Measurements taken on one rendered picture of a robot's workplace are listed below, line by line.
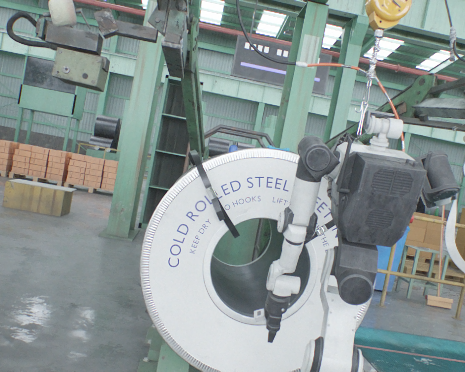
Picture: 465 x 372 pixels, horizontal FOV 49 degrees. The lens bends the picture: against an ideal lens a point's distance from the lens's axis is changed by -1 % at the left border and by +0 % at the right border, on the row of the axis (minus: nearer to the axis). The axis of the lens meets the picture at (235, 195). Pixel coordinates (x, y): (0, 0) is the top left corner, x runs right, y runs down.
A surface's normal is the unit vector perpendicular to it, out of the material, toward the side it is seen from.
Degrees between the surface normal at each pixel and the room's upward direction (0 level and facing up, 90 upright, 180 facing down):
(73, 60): 90
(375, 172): 106
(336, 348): 56
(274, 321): 117
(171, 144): 90
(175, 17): 90
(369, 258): 60
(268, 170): 90
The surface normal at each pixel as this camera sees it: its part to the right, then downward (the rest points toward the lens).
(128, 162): 0.08, 0.07
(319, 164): 0.02, 0.33
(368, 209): -0.03, 0.55
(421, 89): -0.88, -0.15
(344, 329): 0.00, -0.29
